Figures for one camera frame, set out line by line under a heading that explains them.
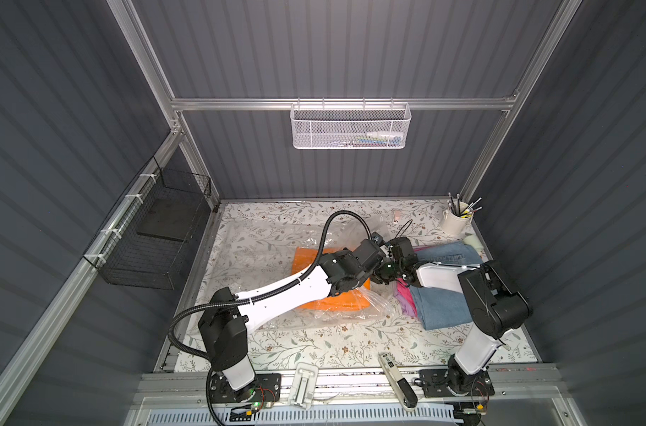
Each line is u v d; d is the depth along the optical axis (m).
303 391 0.71
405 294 0.88
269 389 0.72
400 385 0.70
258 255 1.02
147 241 0.73
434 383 0.73
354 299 0.79
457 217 1.01
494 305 0.49
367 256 0.57
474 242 0.97
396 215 1.13
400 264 0.75
